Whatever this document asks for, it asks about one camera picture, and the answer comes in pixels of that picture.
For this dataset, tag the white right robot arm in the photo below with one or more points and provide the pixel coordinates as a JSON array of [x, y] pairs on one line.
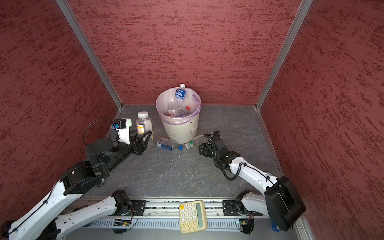
[[277, 198]]

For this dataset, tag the clear bottle orange label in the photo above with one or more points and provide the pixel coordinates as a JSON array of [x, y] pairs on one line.
[[144, 124]]

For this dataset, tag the aluminium corner post left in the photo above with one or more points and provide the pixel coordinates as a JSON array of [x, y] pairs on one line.
[[79, 33]]

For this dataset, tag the aluminium corner post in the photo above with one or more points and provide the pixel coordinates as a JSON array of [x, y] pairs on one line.
[[290, 37], [79, 33]]

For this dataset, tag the clear bottle red cap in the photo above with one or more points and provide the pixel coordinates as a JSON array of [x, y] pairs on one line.
[[186, 111]]

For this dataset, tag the aluminium corner post right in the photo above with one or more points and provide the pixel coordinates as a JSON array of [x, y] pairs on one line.
[[290, 37]]

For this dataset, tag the yellow calculator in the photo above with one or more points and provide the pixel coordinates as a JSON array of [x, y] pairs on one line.
[[193, 217]]

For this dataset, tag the cream ribbed waste bin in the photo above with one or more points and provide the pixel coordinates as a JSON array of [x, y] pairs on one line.
[[180, 129]]

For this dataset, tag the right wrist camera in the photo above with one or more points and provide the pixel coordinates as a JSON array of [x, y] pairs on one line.
[[215, 133]]

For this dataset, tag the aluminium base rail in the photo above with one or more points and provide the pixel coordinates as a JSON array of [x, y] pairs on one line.
[[153, 213]]

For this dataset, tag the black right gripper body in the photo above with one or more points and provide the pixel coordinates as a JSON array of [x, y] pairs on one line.
[[209, 151]]

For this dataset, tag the clear bottle green band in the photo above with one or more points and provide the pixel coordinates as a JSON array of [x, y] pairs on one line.
[[196, 141]]

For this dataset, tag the small bottle blue label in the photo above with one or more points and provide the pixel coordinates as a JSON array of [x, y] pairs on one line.
[[178, 103]]

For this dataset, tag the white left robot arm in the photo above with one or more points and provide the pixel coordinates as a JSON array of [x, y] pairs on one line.
[[45, 221]]

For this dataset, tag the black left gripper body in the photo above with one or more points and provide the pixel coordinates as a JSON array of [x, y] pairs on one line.
[[124, 150]]

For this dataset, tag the clear bottle blue cap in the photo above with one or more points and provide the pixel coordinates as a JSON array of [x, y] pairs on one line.
[[168, 144]]

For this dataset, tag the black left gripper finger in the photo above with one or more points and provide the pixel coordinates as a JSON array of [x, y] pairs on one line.
[[144, 138], [138, 149]]

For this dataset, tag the pink bin liner bag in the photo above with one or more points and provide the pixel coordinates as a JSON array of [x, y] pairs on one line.
[[164, 100]]

